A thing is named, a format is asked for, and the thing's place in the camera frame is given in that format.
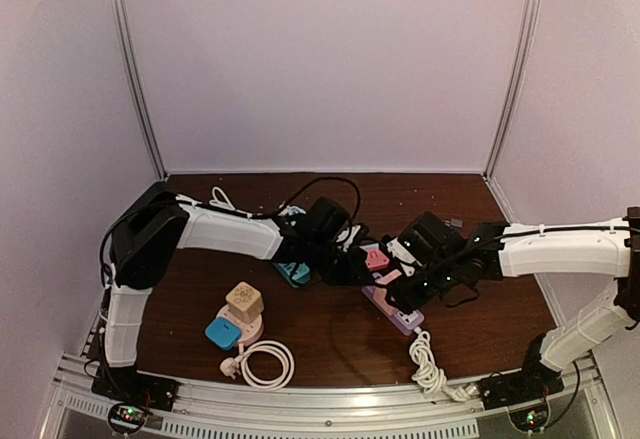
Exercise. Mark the right aluminium frame post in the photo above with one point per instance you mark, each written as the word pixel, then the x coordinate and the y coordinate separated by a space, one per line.
pixel 527 29

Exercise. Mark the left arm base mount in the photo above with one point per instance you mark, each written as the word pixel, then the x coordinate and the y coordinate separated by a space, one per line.
pixel 136 397

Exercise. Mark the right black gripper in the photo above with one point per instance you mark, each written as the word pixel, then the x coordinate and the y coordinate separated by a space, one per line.
pixel 405 299

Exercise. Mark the aluminium front rail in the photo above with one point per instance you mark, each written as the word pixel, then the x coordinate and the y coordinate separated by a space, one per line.
pixel 215 410

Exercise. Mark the teal power strip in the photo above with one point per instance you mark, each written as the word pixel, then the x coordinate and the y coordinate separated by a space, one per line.
pixel 296 274

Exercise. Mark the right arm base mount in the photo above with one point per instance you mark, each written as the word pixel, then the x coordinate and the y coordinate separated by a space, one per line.
pixel 524 397

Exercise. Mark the left aluminium frame post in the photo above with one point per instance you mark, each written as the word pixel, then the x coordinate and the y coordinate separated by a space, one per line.
pixel 134 82

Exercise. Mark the light blue power strip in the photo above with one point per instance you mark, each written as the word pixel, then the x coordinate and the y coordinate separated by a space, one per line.
pixel 371 246

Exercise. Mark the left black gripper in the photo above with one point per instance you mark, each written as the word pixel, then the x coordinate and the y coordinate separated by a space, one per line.
pixel 351 275

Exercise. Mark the aluminium frame post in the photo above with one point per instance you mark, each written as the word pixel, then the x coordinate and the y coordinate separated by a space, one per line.
pixel 527 29
pixel 134 82

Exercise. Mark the beige cube adapter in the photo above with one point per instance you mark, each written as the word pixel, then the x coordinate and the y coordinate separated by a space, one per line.
pixel 245 302

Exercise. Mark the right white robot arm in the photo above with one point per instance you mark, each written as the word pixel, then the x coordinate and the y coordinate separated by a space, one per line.
pixel 496 251

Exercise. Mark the pink cube socket adapter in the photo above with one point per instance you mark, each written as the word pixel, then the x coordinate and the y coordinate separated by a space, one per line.
pixel 380 292

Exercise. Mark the purple power strip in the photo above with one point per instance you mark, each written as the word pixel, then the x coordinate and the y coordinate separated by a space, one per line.
pixel 405 323

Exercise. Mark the pink square plug adapter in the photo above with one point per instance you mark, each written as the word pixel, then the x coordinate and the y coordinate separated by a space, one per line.
pixel 376 260

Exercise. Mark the round pink white power strip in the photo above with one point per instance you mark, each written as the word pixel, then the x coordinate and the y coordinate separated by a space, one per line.
pixel 251 332

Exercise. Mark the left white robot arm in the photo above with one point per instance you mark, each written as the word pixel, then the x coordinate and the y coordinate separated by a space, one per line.
pixel 138 248

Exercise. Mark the blue square adapter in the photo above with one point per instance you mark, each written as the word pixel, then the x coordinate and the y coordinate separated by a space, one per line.
pixel 223 333

